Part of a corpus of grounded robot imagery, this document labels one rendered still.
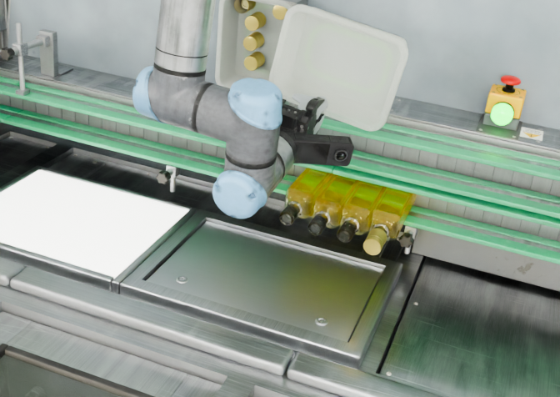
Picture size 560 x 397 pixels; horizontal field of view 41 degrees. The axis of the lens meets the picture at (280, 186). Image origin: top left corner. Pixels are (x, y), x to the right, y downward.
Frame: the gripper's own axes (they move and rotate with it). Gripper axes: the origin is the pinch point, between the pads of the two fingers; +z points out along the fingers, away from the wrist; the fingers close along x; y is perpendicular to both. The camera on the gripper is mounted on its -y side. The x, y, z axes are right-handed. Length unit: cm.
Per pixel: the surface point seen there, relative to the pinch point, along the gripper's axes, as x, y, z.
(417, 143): 9.0, -16.3, 14.0
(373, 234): 18.7, -15.2, -6.2
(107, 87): 26, 59, 23
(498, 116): 3.5, -29.2, 24.8
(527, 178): 12.9, -38.5, 21.1
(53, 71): 26, 74, 22
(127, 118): 25, 47, 13
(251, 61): 10.3, 25.6, 28.2
